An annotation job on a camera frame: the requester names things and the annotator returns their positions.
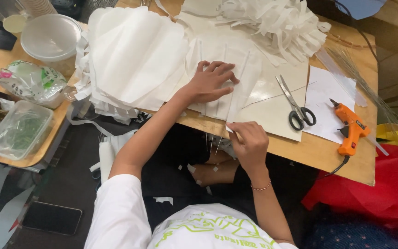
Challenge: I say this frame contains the blue paper piece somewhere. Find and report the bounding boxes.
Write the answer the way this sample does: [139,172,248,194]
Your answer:
[335,0,388,21]

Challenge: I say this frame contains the black smartphone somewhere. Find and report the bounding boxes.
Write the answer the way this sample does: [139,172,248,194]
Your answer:
[22,201,83,237]

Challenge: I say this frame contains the person's black shorts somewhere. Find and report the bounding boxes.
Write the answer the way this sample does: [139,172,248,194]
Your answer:
[140,119,321,229]

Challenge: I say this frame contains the hanging white paper bundle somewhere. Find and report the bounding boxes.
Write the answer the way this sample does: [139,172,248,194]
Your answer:
[89,129,139,184]

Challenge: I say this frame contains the black glue gun cable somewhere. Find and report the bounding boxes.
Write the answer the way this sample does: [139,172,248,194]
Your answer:
[318,155,351,179]

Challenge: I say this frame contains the plastic bag with green print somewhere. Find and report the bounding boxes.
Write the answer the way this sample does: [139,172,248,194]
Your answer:
[0,60,68,110]

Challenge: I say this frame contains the white printed t-shirt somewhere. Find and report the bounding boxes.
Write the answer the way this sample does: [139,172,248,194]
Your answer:
[84,174,298,249]

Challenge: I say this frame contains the dark blue dotted cloth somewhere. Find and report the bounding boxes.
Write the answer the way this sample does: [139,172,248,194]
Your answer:
[302,203,398,249]

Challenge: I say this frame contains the stack of paper cups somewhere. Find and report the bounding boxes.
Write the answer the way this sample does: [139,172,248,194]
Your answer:
[19,0,58,18]

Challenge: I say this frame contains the cream cardboard sheet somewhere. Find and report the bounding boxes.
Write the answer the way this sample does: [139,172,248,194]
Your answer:
[233,58,311,142]

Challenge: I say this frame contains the pale yellow plastic cup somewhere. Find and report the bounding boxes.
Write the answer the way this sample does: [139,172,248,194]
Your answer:
[2,14,29,34]

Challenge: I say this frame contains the clear glue stick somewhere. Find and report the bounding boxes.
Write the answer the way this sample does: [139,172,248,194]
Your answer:
[366,134,390,156]

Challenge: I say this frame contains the thin black cable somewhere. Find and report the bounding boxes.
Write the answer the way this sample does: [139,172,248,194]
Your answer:
[333,0,380,63]

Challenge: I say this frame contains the person's right hand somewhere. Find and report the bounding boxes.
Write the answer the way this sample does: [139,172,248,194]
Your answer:
[226,121,270,175]

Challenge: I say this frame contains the small white paper sheet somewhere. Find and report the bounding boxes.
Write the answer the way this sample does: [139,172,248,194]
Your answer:
[302,65,357,145]

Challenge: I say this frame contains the large white paper sheet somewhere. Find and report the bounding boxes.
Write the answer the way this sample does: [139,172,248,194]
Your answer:
[176,33,266,122]

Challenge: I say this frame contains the clear plastic ruler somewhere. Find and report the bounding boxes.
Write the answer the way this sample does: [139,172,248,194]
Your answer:
[315,46,368,107]

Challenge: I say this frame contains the black flat pouch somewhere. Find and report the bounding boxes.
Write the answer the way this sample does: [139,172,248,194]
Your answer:
[0,29,18,52]

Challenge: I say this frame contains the large wooden table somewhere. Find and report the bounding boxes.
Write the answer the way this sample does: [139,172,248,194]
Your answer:
[115,0,380,187]

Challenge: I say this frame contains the white paper strip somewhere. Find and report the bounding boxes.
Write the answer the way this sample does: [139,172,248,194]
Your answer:
[225,104,238,134]

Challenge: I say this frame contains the beaded bracelet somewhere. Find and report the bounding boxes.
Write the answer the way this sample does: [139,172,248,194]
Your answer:
[250,179,272,192]

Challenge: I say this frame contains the clear plastic food container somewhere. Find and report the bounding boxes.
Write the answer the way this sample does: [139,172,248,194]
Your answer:
[0,100,55,161]

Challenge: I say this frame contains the thin bamboo stick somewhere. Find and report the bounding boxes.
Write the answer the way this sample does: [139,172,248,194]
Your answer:
[200,41,208,152]
[241,81,319,110]
[210,44,227,153]
[216,51,251,155]

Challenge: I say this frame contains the bundle of thin broom sticks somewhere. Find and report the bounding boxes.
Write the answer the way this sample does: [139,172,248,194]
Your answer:
[325,44,398,127]

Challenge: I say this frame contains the red paper heap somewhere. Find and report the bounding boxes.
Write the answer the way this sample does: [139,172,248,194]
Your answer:
[301,143,398,245]

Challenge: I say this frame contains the black handled steel scissors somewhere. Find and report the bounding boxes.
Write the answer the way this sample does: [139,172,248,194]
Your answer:
[275,74,317,131]

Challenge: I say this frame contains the clear plastic bowl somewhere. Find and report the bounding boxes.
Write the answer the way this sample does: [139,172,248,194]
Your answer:
[20,13,83,63]

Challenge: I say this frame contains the white paper scrap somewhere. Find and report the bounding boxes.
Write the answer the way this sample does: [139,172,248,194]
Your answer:
[152,196,174,206]

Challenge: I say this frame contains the orange hot glue gun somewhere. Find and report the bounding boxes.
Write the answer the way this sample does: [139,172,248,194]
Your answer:
[329,98,372,156]

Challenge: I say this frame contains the pile of fringed white paper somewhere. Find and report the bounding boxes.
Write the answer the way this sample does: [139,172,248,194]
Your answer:
[216,0,332,67]

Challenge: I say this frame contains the stack of white paper sheets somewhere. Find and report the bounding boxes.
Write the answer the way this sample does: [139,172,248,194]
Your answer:
[74,6,191,122]

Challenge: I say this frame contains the person's left hand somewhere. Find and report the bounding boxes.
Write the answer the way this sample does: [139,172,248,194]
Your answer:
[185,60,240,104]

